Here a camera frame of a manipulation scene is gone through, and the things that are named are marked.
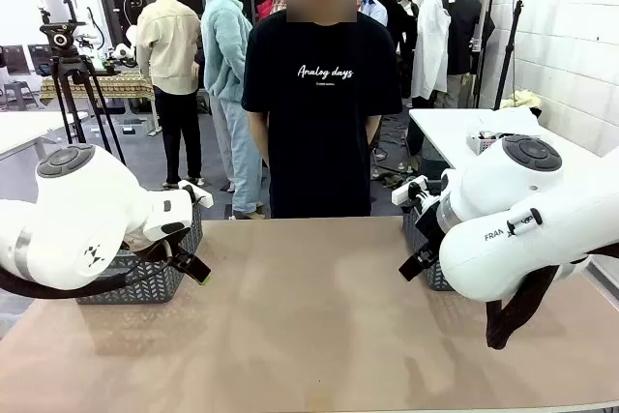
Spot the black light stand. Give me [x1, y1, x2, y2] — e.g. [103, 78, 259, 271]
[492, 0, 526, 112]

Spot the mannequin in beige shirt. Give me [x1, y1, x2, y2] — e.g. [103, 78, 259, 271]
[135, 0, 204, 191]

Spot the white table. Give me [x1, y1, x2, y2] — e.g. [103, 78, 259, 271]
[408, 106, 608, 180]
[0, 110, 91, 162]

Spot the mannequin in black jacket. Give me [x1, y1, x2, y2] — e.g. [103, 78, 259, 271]
[442, 0, 497, 109]

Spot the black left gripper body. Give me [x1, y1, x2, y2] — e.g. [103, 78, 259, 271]
[124, 232, 182, 263]

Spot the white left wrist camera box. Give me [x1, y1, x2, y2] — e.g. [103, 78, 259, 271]
[177, 179, 214, 209]

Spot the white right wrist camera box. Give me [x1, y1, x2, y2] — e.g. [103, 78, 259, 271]
[391, 175, 429, 206]

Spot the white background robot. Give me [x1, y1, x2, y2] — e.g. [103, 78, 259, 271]
[108, 40, 140, 70]

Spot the black camera tripod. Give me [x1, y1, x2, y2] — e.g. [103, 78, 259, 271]
[38, 0, 128, 167]

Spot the mannequin in blue fleece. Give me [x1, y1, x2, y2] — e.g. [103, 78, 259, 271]
[199, 0, 266, 220]

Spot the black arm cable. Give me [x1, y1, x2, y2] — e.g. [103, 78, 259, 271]
[485, 242, 619, 351]
[0, 237, 194, 301]

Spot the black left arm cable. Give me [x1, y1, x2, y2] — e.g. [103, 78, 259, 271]
[0, 237, 194, 301]

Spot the person's left forearm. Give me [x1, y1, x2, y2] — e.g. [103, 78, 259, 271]
[365, 115, 383, 149]

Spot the grey stool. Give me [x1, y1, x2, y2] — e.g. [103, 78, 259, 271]
[2, 81, 41, 112]

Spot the mannequin in white shirt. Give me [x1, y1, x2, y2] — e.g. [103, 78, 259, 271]
[409, 0, 454, 109]

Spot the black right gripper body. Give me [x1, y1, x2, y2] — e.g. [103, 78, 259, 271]
[413, 194, 449, 265]

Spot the mannequin in black suit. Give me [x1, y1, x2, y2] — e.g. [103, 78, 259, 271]
[386, 0, 421, 100]

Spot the small white basket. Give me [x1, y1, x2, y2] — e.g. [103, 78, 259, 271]
[465, 128, 507, 157]

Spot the pale yellow cloth heap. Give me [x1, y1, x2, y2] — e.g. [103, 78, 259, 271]
[499, 88, 544, 120]

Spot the table with patterned cloth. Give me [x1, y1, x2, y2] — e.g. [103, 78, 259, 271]
[40, 71, 157, 105]

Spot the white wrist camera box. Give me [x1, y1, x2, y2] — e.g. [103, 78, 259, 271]
[177, 179, 214, 209]
[391, 175, 429, 206]

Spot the person in black t-shirt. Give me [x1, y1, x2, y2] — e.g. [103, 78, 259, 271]
[241, 0, 404, 220]

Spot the dark grey plastic basket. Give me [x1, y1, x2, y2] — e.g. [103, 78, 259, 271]
[75, 199, 204, 307]
[399, 179, 456, 292]

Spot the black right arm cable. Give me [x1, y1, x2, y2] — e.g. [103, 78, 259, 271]
[485, 242, 619, 351]

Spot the person's right forearm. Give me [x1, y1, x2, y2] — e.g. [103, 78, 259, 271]
[248, 110, 271, 168]

